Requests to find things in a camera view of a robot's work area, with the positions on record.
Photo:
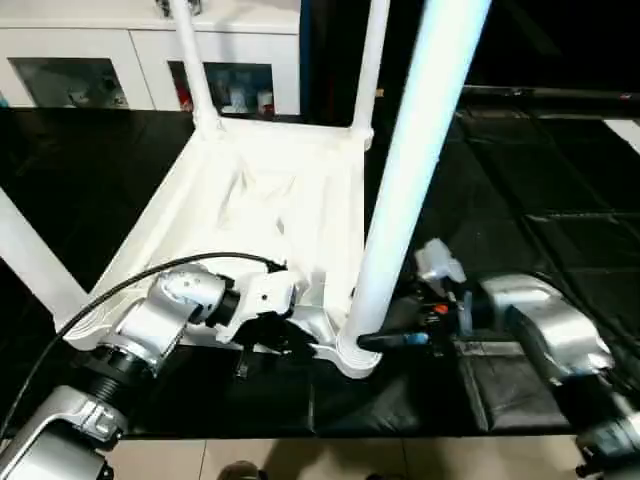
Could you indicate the white plastic table top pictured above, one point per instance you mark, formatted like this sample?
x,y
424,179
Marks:
x,y
250,165

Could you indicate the white plastic table leg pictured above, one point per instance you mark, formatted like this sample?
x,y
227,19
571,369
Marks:
x,y
370,65
195,65
415,150
35,260

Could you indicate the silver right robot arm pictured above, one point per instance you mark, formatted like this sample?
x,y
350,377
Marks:
x,y
550,320

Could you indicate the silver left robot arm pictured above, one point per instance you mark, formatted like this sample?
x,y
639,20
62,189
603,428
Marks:
x,y
150,320

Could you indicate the black work mat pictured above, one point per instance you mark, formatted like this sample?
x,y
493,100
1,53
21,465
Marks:
x,y
525,250

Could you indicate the dark right robot foot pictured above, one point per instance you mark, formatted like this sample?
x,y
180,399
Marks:
x,y
385,476

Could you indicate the dark robot foot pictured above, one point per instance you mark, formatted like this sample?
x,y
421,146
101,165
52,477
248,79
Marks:
x,y
385,476
242,471

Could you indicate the dark left robot foot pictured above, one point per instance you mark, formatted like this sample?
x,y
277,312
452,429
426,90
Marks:
x,y
242,471

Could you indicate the red white package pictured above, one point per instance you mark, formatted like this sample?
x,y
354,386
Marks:
x,y
184,95

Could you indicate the white board strip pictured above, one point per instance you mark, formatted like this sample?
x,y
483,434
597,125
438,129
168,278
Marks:
x,y
625,131

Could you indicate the dark blue black cabinet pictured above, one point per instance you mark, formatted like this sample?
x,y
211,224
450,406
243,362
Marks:
x,y
330,50

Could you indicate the black television screen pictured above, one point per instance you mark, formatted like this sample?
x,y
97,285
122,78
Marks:
x,y
550,40

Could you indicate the black grey bundle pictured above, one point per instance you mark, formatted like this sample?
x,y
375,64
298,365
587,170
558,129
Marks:
x,y
162,4

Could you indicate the white glass-door cabinet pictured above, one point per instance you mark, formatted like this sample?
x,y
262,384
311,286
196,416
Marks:
x,y
75,40

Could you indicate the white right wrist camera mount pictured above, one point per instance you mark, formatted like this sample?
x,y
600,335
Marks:
x,y
440,262

